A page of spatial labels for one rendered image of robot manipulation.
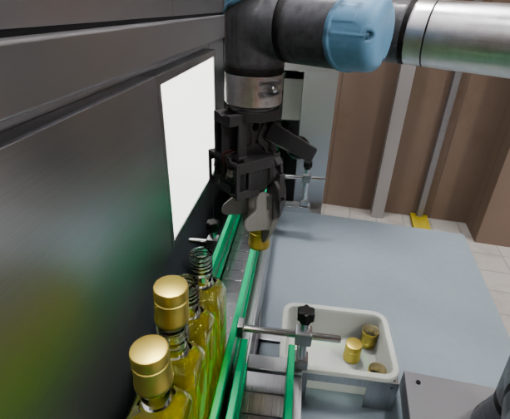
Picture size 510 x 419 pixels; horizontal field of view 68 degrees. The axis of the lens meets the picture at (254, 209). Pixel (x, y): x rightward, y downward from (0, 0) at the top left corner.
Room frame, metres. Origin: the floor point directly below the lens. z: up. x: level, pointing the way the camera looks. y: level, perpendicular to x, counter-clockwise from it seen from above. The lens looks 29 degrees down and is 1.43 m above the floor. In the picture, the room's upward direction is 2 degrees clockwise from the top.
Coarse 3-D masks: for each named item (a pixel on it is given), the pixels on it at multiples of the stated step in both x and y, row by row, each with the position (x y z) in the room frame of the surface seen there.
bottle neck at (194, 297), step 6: (186, 276) 0.35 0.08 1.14; (192, 276) 0.35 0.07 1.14; (192, 282) 0.35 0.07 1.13; (198, 282) 0.34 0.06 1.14; (192, 288) 0.33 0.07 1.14; (198, 288) 0.34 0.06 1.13; (192, 294) 0.33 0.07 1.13; (198, 294) 0.34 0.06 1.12; (192, 300) 0.33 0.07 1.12; (198, 300) 0.34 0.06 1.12; (192, 306) 0.33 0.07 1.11; (198, 306) 0.34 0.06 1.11; (192, 312) 0.33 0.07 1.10; (198, 312) 0.34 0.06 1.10; (192, 318) 0.33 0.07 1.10
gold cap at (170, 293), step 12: (168, 276) 0.30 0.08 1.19; (180, 276) 0.30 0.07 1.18; (156, 288) 0.28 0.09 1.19; (168, 288) 0.28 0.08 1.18; (180, 288) 0.28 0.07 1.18; (156, 300) 0.27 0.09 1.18; (168, 300) 0.27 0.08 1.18; (180, 300) 0.27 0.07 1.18; (156, 312) 0.27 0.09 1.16; (168, 312) 0.27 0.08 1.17; (180, 312) 0.27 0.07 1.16; (156, 324) 0.27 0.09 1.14; (168, 324) 0.27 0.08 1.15; (180, 324) 0.27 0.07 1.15
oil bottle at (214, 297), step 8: (216, 280) 0.41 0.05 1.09; (200, 288) 0.38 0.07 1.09; (208, 288) 0.39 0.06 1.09; (216, 288) 0.39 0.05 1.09; (224, 288) 0.41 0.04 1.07; (200, 296) 0.38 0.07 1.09; (208, 296) 0.38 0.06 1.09; (216, 296) 0.38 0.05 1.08; (224, 296) 0.40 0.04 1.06; (208, 304) 0.37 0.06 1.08; (216, 304) 0.37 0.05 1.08; (224, 304) 0.40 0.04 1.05; (216, 312) 0.37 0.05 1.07; (224, 312) 0.40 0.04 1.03; (216, 320) 0.37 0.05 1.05; (224, 320) 0.40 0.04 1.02; (216, 328) 0.37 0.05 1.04; (224, 328) 0.40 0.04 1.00; (216, 336) 0.37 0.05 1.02; (224, 336) 0.40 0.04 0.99; (216, 344) 0.37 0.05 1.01; (224, 344) 0.40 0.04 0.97; (216, 352) 0.37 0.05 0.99; (224, 352) 0.40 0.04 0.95; (216, 360) 0.37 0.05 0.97; (216, 368) 0.37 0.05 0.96
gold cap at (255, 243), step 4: (252, 232) 0.51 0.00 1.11; (256, 232) 0.51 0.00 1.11; (260, 232) 0.50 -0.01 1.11; (252, 236) 0.51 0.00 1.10; (256, 236) 0.51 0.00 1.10; (260, 236) 0.50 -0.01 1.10; (252, 240) 0.51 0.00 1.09; (256, 240) 0.51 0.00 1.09; (260, 240) 0.50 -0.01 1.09; (268, 240) 0.51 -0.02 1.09; (252, 244) 0.51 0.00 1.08; (256, 244) 0.51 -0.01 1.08; (260, 244) 0.50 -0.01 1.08; (264, 244) 0.51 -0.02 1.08; (268, 244) 0.51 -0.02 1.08; (252, 248) 0.51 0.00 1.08; (256, 248) 0.50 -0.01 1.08; (260, 248) 0.50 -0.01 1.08; (264, 248) 0.51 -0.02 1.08
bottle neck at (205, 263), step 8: (200, 248) 0.41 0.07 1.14; (208, 248) 0.41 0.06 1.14; (192, 256) 0.39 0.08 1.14; (200, 256) 0.41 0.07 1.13; (208, 256) 0.39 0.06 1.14; (192, 264) 0.39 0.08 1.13; (200, 264) 0.38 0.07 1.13; (208, 264) 0.39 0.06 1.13; (192, 272) 0.39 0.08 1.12; (200, 272) 0.39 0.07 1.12; (208, 272) 0.39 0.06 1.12; (200, 280) 0.39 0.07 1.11; (208, 280) 0.39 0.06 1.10
